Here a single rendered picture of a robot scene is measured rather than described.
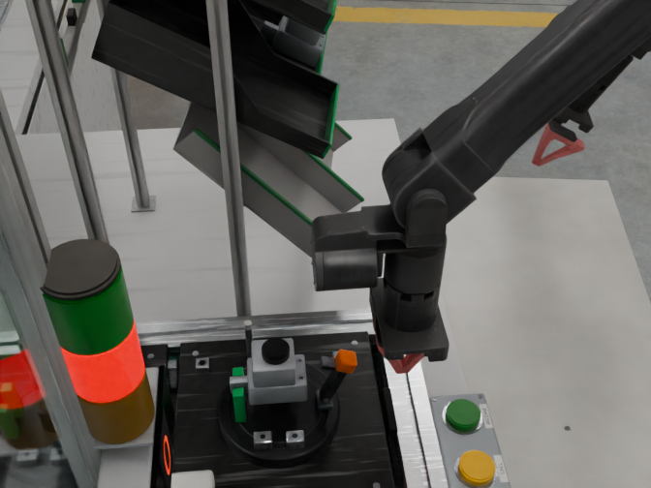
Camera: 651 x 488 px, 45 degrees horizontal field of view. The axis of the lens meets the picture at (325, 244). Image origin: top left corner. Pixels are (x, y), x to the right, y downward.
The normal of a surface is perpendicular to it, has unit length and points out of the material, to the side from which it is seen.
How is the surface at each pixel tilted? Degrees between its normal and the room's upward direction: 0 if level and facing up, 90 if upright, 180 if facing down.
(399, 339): 1
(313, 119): 25
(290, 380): 90
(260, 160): 45
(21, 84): 0
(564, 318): 0
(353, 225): 11
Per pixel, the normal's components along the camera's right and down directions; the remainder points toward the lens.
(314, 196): 0.71, -0.47
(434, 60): 0.00, -0.73
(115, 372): 0.55, 0.58
